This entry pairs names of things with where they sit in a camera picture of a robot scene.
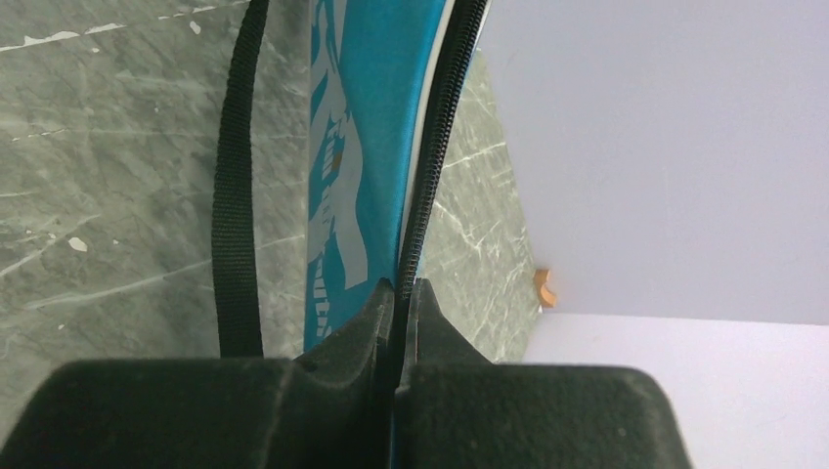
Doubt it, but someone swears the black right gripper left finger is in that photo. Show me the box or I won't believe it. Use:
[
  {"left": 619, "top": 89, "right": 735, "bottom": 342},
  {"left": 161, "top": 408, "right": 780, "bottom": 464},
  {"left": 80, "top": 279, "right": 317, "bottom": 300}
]
[{"left": 1, "top": 280, "right": 394, "bottom": 468}]

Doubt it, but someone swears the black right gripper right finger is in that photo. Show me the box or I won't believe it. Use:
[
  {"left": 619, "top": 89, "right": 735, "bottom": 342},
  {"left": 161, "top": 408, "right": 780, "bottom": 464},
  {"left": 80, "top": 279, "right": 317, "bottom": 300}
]
[{"left": 395, "top": 279, "right": 691, "bottom": 468}]

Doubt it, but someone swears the blue racket cover bag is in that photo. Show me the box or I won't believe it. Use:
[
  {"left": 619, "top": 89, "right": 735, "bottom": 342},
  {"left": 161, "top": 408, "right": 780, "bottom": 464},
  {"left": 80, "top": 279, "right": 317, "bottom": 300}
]
[{"left": 303, "top": 1, "right": 490, "bottom": 350}]

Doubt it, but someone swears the tan curved wooden piece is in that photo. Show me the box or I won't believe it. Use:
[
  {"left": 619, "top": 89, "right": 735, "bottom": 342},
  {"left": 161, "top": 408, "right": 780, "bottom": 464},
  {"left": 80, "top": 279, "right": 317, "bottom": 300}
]
[{"left": 533, "top": 269, "right": 557, "bottom": 308}]

